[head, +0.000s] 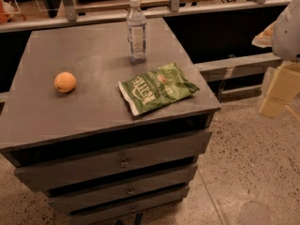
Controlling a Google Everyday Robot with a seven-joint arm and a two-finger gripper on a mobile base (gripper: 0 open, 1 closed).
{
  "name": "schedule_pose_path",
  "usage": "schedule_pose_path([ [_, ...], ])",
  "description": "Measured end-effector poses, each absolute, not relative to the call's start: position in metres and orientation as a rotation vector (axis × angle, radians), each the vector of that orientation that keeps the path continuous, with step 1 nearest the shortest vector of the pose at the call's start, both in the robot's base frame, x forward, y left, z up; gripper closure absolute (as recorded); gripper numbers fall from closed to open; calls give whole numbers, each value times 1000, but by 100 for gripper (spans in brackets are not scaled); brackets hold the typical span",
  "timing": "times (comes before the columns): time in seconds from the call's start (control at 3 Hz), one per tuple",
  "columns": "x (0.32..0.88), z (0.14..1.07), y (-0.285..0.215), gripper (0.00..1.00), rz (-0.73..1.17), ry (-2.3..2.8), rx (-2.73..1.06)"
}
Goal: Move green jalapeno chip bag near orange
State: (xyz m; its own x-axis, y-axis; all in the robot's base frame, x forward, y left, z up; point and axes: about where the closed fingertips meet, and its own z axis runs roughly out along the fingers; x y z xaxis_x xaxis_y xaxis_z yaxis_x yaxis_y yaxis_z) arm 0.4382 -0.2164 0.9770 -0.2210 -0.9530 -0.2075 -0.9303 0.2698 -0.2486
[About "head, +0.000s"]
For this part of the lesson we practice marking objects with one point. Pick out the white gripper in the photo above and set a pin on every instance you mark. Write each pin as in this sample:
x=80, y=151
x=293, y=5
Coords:
x=288, y=35

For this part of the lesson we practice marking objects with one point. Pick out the green jalapeno chip bag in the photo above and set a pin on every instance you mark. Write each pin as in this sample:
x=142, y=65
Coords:
x=156, y=89

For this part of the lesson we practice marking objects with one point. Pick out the clear plastic water bottle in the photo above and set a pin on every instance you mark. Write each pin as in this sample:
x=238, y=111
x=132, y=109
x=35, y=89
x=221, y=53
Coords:
x=136, y=32

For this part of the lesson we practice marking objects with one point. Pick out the middle grey drawer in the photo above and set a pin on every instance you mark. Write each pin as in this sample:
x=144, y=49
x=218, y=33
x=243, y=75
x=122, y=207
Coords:
x=126, y=185

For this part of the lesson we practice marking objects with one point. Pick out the grey drawer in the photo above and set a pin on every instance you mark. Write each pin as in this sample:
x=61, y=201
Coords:
x=61, y=173
x=126, y=185
x=128, y=206

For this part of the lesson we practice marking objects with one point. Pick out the grey drawer cabinet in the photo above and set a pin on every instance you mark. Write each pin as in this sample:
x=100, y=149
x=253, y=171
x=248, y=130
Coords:
x=40, y=124

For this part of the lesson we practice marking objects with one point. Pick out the orange fruit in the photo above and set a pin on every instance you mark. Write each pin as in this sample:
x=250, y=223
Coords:
x=65, y=82

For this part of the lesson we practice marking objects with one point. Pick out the bottom grey drawer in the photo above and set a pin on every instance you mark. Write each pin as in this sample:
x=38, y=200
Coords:
x=128, y=206

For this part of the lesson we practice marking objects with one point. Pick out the top grey drawer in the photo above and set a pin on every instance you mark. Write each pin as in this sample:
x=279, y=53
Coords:
x=61, y=173

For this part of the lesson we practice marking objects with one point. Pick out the metal shelf rail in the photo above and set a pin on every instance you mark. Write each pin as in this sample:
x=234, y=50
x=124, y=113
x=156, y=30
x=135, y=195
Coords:
x=32, y=16

